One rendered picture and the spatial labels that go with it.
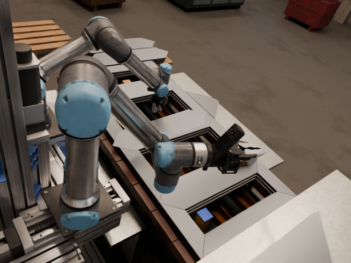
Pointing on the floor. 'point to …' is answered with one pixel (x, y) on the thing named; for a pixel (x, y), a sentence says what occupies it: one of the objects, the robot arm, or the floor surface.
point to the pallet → (46, 30)
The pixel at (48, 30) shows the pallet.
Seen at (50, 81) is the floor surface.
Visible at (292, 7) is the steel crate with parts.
